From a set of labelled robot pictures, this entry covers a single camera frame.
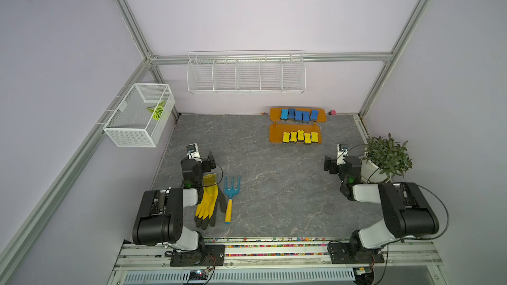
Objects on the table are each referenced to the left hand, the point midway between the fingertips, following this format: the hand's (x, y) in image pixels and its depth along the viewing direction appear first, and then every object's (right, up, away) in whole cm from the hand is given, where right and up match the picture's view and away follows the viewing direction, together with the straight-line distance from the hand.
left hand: (202, 154), depth 92 cm
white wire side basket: (-22, +17, -11) cm, 30 cm away
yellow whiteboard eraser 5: (+57, +8, +17) cm, 60 cm away
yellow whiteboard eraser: (+41, +7, +16) cm, 45 cm away
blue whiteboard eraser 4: (+50, +18, +6) cm, 54 cm away
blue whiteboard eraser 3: (+47, +18, +7) cm, 51 cm away
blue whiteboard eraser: (+40, +19, +8) cm, 45 cm away
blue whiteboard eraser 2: (+43, +19, +8) cm, 48 cm away
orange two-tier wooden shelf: (+49, +14, +24) cm, 56 cm away
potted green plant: (+77, 0, -14) cm, 78 cm away
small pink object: (+74, +23, +32) cm, 84 cm away
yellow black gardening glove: (+6, -18, -5) cm, 20 cm away
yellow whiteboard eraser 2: (+45, +7, +16) cm, 49 cm away
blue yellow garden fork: (+13, -18, -1) cm, 22 cm away
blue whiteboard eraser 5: (+55, +20, +9) cm, 59 cm away
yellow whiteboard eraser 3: (+49, +9, +16) cm, 53 cm away
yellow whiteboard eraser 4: (+53, +7, +16) cm, 56 cm away
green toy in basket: (-16, +20, -11) cm, 27 cm away
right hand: (+64, -1, +3) cm, 64 cm away
